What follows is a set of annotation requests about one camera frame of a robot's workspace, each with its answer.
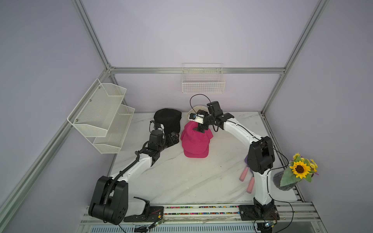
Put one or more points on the white wire wall basket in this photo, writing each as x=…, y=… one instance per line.
x=202, y=78

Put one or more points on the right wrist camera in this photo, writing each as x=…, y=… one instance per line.
x=199, y=118

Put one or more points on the sunflower bouquet in pot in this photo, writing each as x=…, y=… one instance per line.
x=299, y=169

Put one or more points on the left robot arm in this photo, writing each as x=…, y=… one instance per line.
x=111, y=202

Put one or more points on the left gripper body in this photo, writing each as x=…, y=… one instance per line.
x=169, y=142

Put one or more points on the aluminium front rail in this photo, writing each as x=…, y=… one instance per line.
x=296, y=217

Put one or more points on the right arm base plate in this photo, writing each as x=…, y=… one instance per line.
x=257, y=212

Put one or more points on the white two-tier mesh shelf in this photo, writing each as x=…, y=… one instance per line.
x=102, y=118

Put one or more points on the aluminium cage frame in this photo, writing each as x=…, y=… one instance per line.
x=18, y=196

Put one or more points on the cream Colorado cap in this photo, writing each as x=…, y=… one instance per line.
x=196, y=109

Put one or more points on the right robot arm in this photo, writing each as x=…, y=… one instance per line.
x=260, y=157

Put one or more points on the magenta cap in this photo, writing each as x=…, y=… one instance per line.
x=195, y=144

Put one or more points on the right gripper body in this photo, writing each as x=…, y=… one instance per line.
x=208, y=120

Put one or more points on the purple pink garden fork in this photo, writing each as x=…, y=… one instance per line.
x=245, y=171

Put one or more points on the plain black cap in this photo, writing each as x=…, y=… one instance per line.
x=170, y=119

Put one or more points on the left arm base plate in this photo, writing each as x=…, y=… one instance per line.
x=150, y=214

